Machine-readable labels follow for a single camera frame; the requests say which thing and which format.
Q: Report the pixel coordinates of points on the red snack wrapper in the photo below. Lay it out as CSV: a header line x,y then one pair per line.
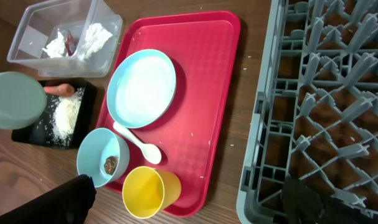
x,y
69,42

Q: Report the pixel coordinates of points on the light blue bowl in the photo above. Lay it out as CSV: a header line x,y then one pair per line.
x,y
93,151

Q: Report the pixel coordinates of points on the black waste tray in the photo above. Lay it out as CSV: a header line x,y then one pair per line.
x,y
40,132

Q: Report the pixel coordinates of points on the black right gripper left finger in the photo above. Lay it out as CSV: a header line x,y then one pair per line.
x,y
67,203

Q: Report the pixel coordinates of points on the yellow plastic cup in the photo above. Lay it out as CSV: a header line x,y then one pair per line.
x,y
147,191

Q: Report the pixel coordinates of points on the green bowl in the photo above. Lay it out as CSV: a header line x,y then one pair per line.
x,y
22,100

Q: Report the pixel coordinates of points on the brown food lump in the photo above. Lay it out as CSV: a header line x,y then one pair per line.
x,y
110,164

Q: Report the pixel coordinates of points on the grey dishwasher rack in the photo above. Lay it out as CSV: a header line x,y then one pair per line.
x,y
315,115

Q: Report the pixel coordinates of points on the orange carrot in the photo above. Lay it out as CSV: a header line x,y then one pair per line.
x,y
64,90

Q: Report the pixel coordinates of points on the red plastic tray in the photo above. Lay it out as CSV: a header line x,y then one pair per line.
x,y
202,47

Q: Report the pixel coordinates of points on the light blue plate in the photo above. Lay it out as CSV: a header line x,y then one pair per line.
x,y
141,89

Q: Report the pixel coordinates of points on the clear plastic bin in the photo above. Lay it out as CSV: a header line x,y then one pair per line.
x,y
39,26

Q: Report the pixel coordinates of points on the white plastic spoon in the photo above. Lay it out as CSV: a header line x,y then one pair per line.
x,y
150,151

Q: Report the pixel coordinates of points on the white rice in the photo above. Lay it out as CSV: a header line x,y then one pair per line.
x,y
65,117

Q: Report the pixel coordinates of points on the white tissue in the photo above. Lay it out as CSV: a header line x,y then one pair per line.
x,y
95,38
56,48

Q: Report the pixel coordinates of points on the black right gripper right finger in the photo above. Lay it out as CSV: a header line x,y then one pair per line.
x,y
302,205

